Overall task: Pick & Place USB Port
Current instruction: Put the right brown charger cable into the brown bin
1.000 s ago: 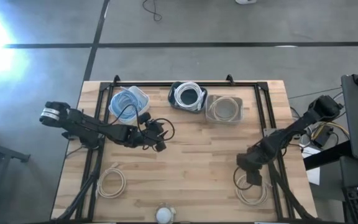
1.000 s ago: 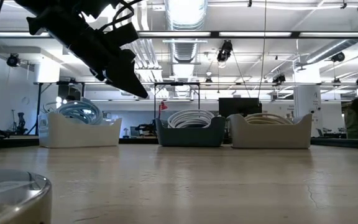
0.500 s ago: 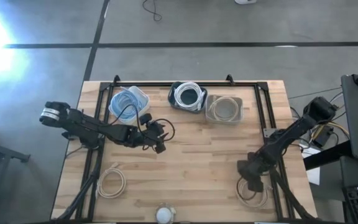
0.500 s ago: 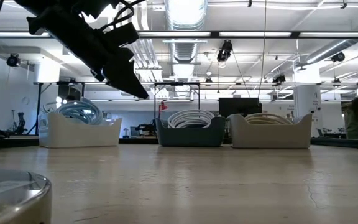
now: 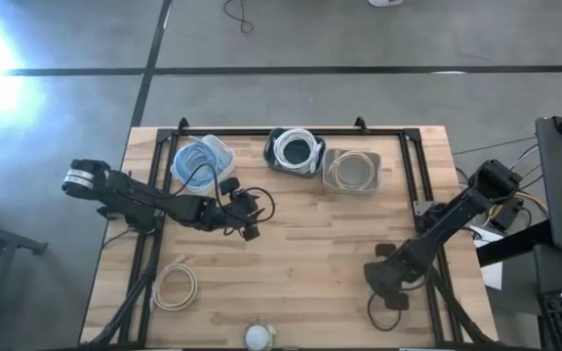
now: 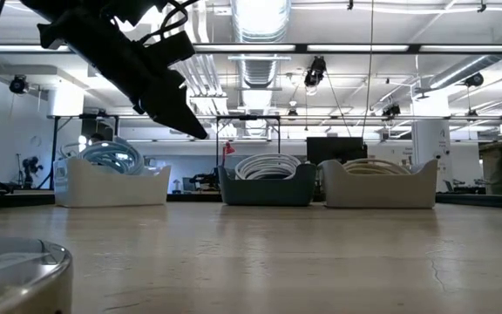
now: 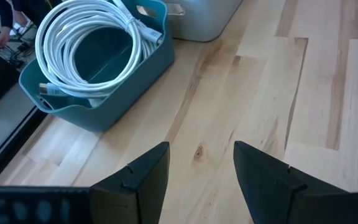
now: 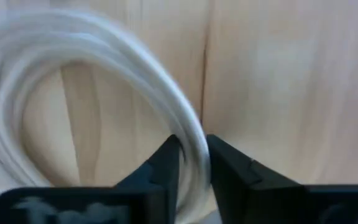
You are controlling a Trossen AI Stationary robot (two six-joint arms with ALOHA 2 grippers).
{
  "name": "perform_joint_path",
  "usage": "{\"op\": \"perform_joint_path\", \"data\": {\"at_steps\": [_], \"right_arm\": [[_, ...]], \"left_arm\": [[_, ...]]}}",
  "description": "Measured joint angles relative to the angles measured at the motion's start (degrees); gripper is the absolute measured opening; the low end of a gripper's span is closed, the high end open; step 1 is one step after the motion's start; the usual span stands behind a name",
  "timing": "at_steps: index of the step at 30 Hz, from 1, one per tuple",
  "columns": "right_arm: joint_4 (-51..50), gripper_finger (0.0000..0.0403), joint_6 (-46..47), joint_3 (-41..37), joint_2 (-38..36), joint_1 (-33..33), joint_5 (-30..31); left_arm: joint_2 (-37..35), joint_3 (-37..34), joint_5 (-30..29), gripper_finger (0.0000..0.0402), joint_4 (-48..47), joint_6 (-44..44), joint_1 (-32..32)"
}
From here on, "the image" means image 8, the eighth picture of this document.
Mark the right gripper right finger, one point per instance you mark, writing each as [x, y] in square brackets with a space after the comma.
[244, 186]

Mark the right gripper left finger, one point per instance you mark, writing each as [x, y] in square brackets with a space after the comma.
[154, 193]

